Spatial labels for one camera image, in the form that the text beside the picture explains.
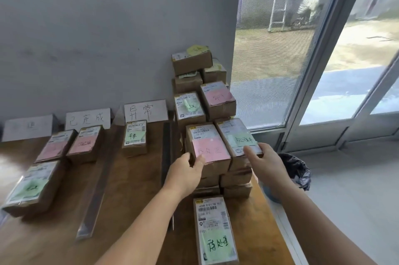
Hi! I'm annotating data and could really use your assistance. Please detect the person's left hand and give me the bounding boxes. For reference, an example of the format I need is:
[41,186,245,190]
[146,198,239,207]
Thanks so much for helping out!
[163,152,206,200]

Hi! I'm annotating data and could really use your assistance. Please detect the person's right hand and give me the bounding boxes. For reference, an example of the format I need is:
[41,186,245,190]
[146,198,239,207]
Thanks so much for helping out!
[243,142,292,194]

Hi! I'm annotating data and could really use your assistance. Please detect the cardboard box with pink note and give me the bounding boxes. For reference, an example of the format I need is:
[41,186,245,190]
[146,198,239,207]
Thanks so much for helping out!
[34,129,77,164]
[185,123,232,179]
[66,125,105,164]

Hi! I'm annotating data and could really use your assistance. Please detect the cardboard box with green note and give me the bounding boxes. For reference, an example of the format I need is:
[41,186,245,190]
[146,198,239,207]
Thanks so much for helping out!
[1,160,65,218]
[122,120,148,158]
[193,196,239,265]
[215,118,264,172]

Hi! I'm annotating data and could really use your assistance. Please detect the person's right forearm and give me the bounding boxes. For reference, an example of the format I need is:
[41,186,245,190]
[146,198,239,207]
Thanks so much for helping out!
[271,182,399,265]

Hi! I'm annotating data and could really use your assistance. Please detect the person's left forearm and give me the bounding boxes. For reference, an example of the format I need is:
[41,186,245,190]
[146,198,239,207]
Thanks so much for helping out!
[93,185,194,265]

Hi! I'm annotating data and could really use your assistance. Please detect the bin with black bag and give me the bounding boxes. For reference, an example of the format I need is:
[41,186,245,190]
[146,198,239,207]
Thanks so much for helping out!
[263,153,312,203]

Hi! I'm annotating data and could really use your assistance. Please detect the white paper sign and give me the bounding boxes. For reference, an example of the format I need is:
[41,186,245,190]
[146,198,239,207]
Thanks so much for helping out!
[65,108,112,131]
[123,99,169,124]
[1,114,54,142]

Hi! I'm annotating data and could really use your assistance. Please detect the stack of cardboard parcels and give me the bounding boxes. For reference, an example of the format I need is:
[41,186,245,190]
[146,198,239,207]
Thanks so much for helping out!
[171,45,254,200]

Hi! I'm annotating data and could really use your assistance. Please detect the clear acrylic divider strip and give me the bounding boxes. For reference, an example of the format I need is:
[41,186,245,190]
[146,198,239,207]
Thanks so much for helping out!
[76,146,116,241]

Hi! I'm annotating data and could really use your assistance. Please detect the grey glass door frame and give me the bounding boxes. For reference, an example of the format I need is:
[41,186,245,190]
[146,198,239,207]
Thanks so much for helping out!
[249,0,399,154]

